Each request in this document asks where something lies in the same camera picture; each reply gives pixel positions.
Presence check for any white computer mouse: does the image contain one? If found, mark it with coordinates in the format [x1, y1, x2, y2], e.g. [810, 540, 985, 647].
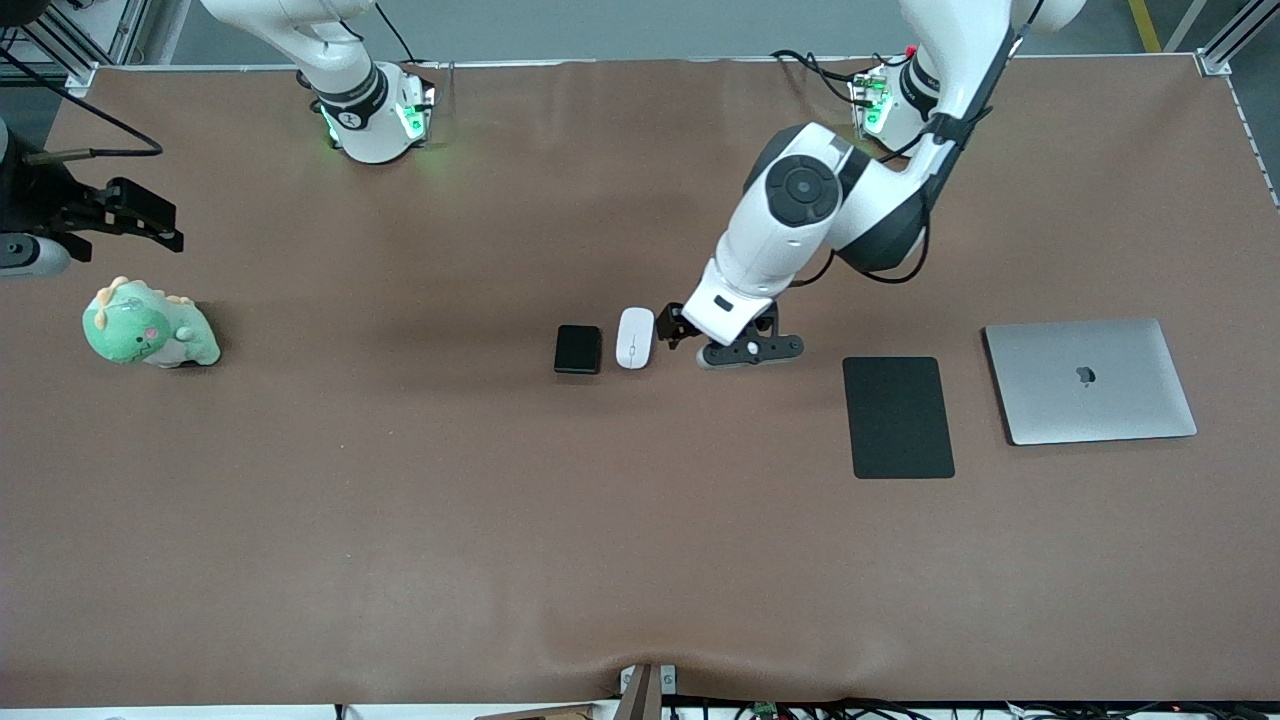
[615, 307, 656, 370]

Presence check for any black phone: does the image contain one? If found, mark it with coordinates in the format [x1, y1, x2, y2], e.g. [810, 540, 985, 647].
[553, 324, 603, 376]

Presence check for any black mouse pad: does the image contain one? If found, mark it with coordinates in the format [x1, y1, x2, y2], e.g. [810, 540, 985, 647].
[842, 356, 956, 480]

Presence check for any green dinosaur plush toy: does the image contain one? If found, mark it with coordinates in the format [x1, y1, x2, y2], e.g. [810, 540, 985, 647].
[82, 276, 222, 369]

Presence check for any brown table cover mat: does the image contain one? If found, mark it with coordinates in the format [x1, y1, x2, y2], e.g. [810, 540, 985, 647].
[0, 55, 1280, 709]

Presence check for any silver laptop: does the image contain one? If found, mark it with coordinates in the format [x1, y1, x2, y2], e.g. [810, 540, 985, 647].
[983, 318, 1198, 447]

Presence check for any black left arm base cable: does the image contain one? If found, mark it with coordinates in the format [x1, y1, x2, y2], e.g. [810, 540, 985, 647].
[770, 48, 871, 106]

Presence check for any black arm base cable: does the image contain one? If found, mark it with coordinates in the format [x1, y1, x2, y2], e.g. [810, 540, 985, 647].
[770, 48, 871, 106]
[375, 0, 421, 66]

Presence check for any black right arm base cable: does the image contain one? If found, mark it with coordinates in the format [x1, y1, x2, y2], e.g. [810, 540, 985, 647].
[375, 0, 421, 66]

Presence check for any camera mount post with bracket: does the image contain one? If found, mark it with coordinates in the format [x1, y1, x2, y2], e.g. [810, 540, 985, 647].
[615, 663, 679, 720]

